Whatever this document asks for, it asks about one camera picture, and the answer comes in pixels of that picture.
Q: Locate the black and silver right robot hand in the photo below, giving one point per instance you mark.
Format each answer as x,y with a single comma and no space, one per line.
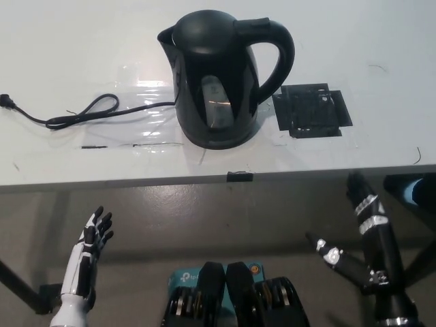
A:
381,252

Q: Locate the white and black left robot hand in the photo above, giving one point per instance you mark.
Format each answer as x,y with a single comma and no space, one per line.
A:
80,265

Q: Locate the black electric kettle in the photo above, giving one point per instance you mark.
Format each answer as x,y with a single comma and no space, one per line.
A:
218,61

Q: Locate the black round kettle base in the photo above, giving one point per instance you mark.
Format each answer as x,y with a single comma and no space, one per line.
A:
218,146

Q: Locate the black table leg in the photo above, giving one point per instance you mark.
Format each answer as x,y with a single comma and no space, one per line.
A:
422,262
20,286

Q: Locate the blue object under table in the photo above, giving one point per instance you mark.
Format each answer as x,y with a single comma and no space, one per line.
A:
417,190

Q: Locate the teal router box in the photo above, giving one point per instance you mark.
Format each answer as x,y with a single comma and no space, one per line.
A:
182,277

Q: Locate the clear plastic tape sheet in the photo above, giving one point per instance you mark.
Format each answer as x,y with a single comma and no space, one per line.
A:
150,129

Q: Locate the black tape square marker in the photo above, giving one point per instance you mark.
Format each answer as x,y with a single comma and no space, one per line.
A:
313,112

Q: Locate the small black tape strip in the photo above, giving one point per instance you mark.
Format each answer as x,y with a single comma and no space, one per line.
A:
240,176

